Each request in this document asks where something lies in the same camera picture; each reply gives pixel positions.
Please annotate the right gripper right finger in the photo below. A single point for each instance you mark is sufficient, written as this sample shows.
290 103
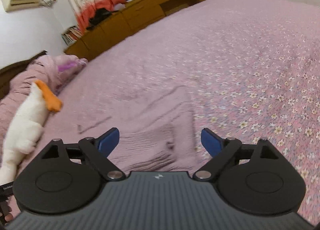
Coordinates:
222 151

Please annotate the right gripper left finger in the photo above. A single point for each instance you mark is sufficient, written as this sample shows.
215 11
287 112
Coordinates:
97 150

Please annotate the pink knit cardigan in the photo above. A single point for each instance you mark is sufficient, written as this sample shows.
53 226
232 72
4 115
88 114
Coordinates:
156 131

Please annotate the white plush goose toy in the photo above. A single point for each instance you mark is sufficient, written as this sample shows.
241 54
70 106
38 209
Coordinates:
26 128

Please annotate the pink floral bed cover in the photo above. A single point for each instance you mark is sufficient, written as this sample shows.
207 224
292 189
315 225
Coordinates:
251 68

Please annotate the pink folded quilt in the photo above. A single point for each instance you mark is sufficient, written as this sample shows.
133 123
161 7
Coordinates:
55 71

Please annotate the dark wooden headboard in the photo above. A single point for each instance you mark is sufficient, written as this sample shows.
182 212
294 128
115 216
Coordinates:
9 72

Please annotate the books on shelf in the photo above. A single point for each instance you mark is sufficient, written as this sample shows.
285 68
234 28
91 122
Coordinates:
71 35

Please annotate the black bag on cabinet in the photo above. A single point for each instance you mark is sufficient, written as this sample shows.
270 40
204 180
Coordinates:
100 15

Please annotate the wall air conditioner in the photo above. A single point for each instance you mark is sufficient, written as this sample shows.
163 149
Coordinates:
14 5

